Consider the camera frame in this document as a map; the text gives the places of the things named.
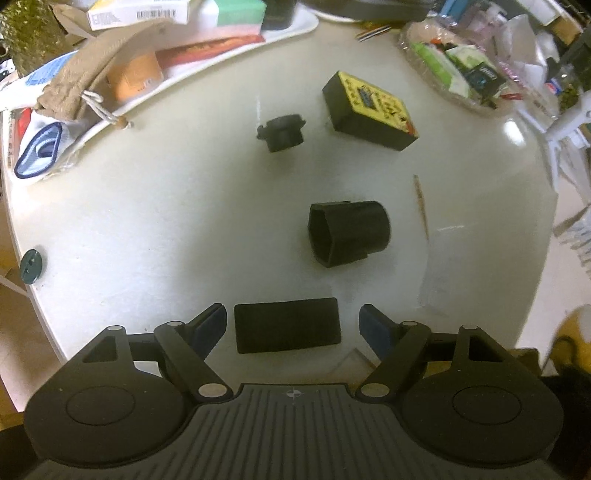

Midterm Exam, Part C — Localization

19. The wooden stick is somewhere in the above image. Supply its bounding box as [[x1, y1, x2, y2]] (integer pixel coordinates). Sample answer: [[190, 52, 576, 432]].
[[414, 175, 430, 241]]

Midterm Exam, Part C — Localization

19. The white serving tray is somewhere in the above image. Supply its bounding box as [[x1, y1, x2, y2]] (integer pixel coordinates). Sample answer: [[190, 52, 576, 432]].
[[0, 0, 321, 153]]

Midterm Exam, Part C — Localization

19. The yellow white carton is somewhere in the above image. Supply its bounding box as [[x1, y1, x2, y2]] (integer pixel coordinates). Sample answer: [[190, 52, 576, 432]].
[[86, 0, 190, 31]]

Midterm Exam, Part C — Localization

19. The black rectangular block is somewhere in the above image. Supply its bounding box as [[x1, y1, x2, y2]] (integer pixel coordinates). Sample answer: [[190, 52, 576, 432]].
[[235, 297, 342, 354]]

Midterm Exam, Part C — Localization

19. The beige drawstring pouch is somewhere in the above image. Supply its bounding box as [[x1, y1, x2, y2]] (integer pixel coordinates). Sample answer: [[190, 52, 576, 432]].
[[34, 18, 172, 129]]

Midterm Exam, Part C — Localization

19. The red flat box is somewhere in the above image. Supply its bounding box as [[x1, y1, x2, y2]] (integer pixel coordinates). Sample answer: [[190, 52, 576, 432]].
[[155, 35, 266, 69]]

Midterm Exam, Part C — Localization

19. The yellow pig toy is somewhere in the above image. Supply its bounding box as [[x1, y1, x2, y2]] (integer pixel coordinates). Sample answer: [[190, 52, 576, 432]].
[[550, 304, 591, 373]]

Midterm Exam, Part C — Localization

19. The green round cap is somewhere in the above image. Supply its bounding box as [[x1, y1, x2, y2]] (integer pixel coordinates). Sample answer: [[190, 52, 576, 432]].
[[19, 248, 43, 285]]

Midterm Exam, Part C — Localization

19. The black thermos bottle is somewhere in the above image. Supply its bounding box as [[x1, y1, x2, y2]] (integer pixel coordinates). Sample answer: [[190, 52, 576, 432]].
[[262, 0, 297, 31]]

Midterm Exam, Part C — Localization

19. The glass vase with flowers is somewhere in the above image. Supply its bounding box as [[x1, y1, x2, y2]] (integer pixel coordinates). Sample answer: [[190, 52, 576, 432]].
[[1, 0, 71, 77]]

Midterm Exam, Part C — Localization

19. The orange round tin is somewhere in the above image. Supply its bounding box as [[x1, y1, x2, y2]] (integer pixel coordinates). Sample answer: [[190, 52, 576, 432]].
[[107, 52, 164, 103]]

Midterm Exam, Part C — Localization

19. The blue white mask package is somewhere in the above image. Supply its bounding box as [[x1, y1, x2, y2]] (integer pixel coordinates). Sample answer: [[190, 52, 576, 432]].
[[14, 122, 63, 179]]

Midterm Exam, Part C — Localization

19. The glass snack dish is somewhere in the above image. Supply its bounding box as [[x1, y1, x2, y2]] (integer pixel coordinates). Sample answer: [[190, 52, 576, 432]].
[[399, 18, 524, 117]]

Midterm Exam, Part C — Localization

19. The yellow black box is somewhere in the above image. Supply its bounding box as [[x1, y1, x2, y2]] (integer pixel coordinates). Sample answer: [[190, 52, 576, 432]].
[[322, 71, 419, 151]]

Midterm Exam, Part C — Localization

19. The cardboard box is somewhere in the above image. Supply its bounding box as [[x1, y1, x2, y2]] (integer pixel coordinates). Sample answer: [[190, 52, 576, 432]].
[[328, 348, 543, 392]]

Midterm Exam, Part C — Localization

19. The green tissue box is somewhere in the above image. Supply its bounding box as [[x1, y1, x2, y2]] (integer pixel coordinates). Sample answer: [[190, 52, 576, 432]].
[[198, 0, 266, 35]]

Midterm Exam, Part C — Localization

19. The black cylindrical adapter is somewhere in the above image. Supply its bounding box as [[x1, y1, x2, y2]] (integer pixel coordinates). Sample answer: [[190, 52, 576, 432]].
[[308, 201, 391, 268]]

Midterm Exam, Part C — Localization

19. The black lens cap knob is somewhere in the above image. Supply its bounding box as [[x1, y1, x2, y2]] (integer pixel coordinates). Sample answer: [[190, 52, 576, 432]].
[[256, 114, 305, 153]]

